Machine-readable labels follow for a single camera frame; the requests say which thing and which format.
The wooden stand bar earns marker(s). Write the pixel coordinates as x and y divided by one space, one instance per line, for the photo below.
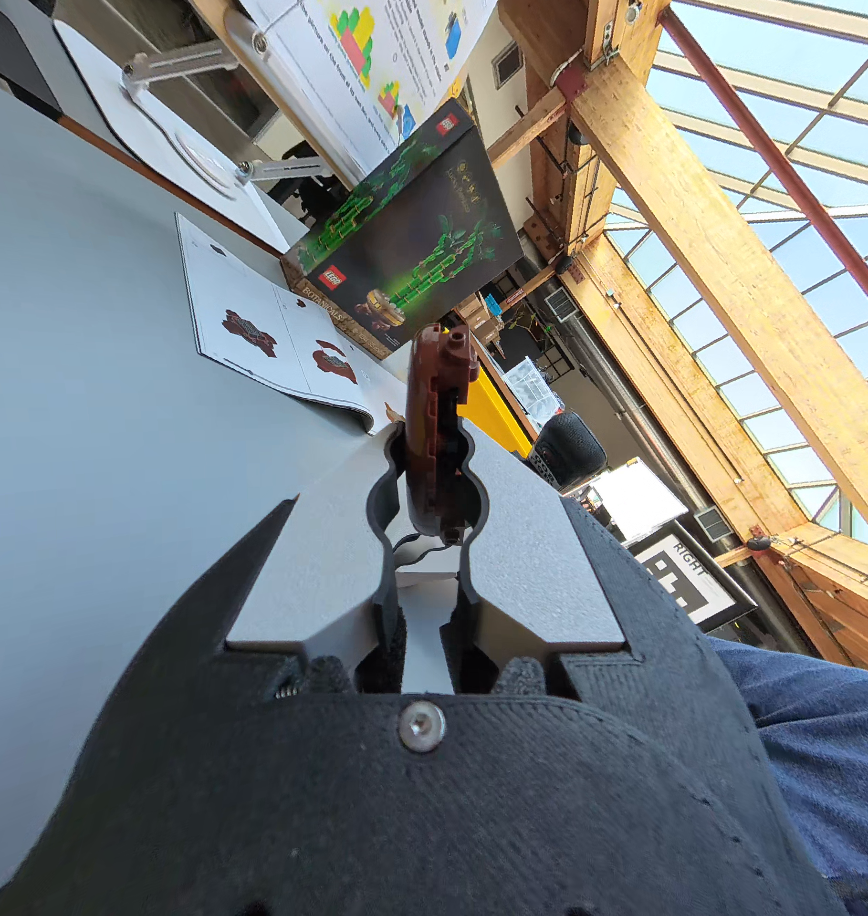
294 107

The dark toy brick set box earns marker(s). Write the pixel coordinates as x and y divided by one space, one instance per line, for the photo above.
419 229

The yellow plastic bin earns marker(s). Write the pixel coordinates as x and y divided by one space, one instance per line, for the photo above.
494 411

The open instruction booklet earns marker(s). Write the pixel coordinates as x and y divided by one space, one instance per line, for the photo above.
262 300

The brown toy brick assembly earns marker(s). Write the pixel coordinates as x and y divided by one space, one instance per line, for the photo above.
423 429

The grey desk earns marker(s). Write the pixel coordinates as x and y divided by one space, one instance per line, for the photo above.
83 429

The clear plastic container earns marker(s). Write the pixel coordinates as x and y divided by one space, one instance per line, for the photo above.
530 386

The dark grey panel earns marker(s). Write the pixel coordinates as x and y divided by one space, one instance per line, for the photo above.
4 43

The cardboard box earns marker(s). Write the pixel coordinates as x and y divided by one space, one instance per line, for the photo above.
477 318

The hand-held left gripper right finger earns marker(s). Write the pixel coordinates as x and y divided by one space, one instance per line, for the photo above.
541 565

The printed instruction poster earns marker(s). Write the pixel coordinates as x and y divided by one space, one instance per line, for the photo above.
405 43

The wall air vent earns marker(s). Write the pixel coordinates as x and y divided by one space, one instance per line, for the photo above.
507 64
561 304
713 524

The red ceiling pipe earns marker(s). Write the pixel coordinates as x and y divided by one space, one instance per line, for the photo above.
763 150

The white bright screen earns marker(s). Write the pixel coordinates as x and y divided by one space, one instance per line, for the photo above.
638 501

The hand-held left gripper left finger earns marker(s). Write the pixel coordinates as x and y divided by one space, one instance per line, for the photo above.
312 565

